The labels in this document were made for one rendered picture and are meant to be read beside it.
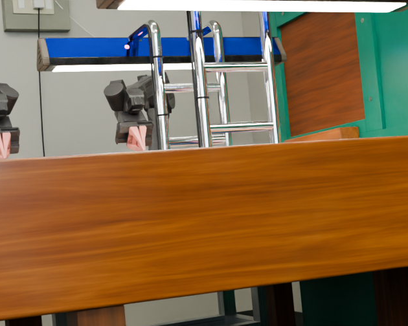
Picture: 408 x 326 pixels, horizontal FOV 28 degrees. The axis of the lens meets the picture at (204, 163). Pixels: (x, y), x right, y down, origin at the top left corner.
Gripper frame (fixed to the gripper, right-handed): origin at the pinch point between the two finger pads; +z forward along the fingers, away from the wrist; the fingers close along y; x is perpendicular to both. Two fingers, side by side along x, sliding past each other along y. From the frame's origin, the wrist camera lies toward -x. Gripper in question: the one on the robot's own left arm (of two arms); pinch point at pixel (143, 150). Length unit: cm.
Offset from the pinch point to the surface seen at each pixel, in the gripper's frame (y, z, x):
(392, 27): 49, 22, -47
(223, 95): 7.8, 24.0, -31.1
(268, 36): 8, 37, -53
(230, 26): 119, -204, 65
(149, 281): -36, 101, -52
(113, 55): -13.2, 5.9, -31.9
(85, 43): -19.2, 2.1, -33.2
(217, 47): 7.7, 16.8, -39.5
